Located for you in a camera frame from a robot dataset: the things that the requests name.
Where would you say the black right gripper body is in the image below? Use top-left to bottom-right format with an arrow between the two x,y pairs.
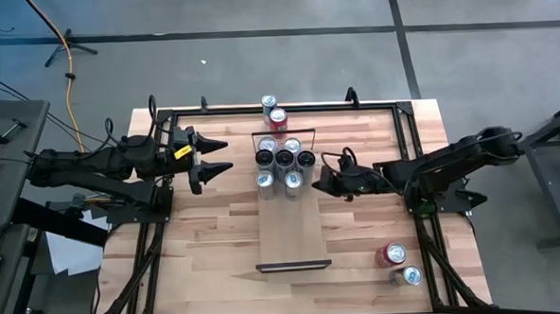
336,160 -> 382,201

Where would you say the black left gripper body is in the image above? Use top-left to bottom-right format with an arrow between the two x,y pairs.
163,126 -> 202,197

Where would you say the silver palm print tall can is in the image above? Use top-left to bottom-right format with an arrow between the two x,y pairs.
295,148 -> 318,183
274,148 -> 297,177
254,148 -> 276,173

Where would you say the blue silver energy drink can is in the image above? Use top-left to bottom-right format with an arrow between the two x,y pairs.
254,168 -> 277,201
260,93 -> 279,124
283,169 -> 306,201
387,263 -> 425,288

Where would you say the white red raspberry lime can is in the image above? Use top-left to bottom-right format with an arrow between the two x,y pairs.
256,135 -> 279,154
282,136 -> 304,154

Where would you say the black floor tripod stand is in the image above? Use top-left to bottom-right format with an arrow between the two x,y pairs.
42,26 -> 100,69

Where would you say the white paper sheet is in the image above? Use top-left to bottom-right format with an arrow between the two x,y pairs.
44,209 -> 107,278

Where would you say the grey side table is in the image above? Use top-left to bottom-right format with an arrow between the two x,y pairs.
0,98 -> 61,314

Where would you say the black aluminium table frame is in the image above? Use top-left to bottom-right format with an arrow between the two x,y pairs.
86,95 -> 492,314

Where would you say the black frame wooden shelf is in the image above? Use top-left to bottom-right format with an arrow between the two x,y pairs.
249,126 -> 334,275

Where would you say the orange floor cable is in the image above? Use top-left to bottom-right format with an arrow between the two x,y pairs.
25,0 -> 88,154

